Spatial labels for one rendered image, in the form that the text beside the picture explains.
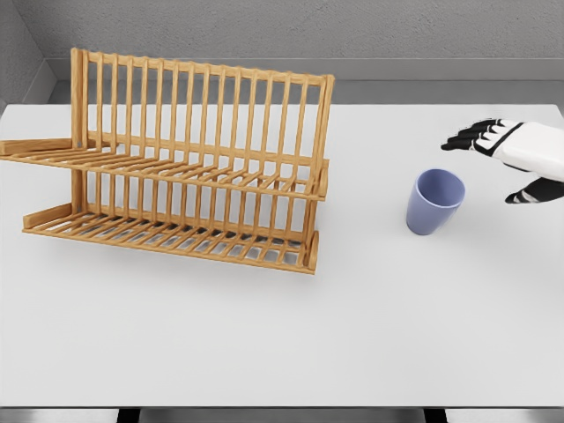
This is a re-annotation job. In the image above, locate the wooden two-tier dish rack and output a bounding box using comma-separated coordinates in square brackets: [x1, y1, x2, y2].
[0, 47, 336, 275]

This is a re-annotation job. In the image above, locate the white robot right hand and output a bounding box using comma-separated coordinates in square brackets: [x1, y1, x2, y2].
[441, 118, 564, 205]

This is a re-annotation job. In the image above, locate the blue-purple plastic cup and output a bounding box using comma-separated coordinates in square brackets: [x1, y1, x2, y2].
[405, 168, 466, 237]

